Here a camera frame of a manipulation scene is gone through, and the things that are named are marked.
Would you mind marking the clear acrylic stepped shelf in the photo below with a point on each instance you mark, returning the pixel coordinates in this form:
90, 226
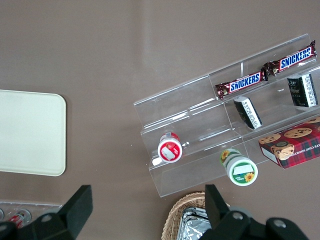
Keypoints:
272, 105
180, 110

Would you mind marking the red strawberry yogurt cup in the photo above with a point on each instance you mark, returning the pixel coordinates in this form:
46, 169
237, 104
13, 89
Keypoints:
170, 150

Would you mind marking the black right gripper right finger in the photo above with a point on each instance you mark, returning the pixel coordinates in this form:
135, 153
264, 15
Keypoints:
217, 212

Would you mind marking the Snickers chocolate bar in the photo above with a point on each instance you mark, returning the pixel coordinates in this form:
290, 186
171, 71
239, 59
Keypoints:
295, 58
245, 83

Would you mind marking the beige plastic serving tray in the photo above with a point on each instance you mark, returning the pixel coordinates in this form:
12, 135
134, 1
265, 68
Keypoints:
30, 132

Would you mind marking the green sunflower yogurt cup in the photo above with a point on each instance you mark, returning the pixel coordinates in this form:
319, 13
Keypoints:
241, 171

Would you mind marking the clear acrylic bottle rack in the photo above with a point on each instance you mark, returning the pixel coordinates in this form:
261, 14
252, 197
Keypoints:
37, 206

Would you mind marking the small black white carton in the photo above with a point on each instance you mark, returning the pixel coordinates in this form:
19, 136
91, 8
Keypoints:
248, 112
302, 90

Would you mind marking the red tartan cookie box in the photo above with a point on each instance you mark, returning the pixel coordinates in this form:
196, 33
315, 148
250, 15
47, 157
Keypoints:
300, 145

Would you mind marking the light tan wicker basket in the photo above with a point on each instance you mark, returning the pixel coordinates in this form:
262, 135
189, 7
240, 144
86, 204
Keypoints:
175, 212

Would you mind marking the silver foil tray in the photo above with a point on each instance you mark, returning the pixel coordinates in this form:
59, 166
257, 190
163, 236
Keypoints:
192, 227

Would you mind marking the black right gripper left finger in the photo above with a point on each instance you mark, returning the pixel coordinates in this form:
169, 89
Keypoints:
75, 212

